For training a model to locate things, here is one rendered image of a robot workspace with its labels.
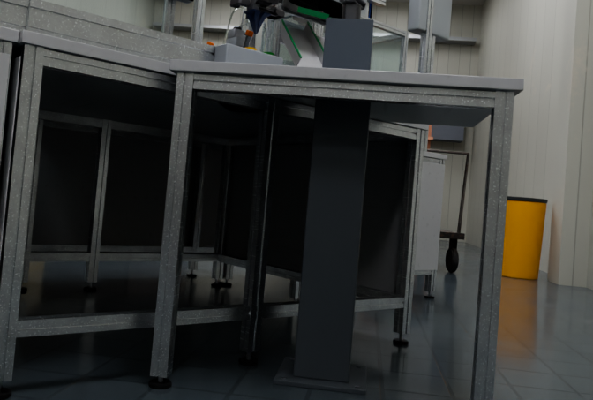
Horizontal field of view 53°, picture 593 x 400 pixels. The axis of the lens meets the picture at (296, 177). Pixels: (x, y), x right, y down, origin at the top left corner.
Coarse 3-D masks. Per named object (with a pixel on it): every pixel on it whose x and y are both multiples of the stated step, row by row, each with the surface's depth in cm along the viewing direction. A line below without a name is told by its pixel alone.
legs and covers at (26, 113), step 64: (64, 64) 146; (128, 128) 298; (384, 128) 221; (0, 192) 143; (256, 192) 187; (384, 192) 248; (0, 256) 138; (64, 256) 281; (128, 256) 300; (192, 256) 323; (256, 256) 184; (384, 256) 245; (0, 320) 138; (64, 320) 148; (128, 320) 159; (192, 320) 171; (256, 320) 185; (0, 384) 140
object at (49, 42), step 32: (32, 32) 140; (128, 64) 156; (160, 64) 161; (64, 96) 224; (96, 96) 217; (128, 96) 211; (160, 96) 204; (224, 128) 287; (256, 128) 276; (288, 128) 266; (416, 128) 231
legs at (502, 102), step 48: (192, 96) 159; (288, 96) 158; (336, 96) 154; (384, 96) 152; (432, 96) 151; (480, 96) 149; (336, 144) 173; (336, 192) 172; (336, 240) 172; (336, 288) 171; (480, 288) 149; (336, 336) 171; (480, 336) 146; (288, 384) 167; (336, 384) 168; (480, 384) 146
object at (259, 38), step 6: (246, 18) 309; (240, 24) 306; (246, 24) 302; (264, 24) 305; (264, 30) 305; (258, 36) 302; (264, 36) 306; (258, 42) 302; (264, 42) 306; (258, 48) 302; (264, 48) 307
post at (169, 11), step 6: (168, 0) 205; (174, 0) 207; (168, 6) 205; (174, 6) 207; (168, 12) 205; (174, 12) 207; (168, 18) 205; (174, 18) 207; (168, 24) 205; (168, 30) 205
